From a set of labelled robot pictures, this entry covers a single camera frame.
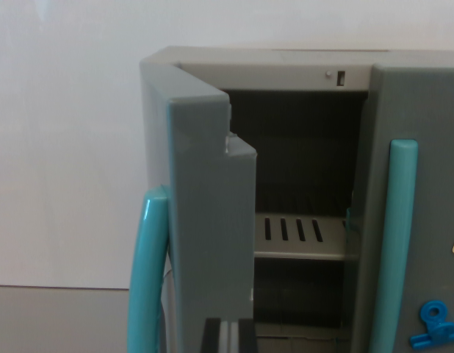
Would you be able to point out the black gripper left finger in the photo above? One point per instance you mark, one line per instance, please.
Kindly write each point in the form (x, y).
(211, 336)

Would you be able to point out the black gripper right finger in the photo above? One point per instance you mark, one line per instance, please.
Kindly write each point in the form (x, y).
(247, 336)

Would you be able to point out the grey slotted fridge shelf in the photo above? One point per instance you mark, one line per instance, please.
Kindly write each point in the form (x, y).
(304, 248)

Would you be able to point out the grey toy fridge body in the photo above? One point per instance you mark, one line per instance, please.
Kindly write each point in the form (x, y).
(285, 75)

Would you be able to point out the grey fridge door with clip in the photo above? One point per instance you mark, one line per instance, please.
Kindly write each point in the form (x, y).
(432, 110)

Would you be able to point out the blue clip magnet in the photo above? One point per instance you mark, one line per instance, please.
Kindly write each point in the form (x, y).
(436, 331)

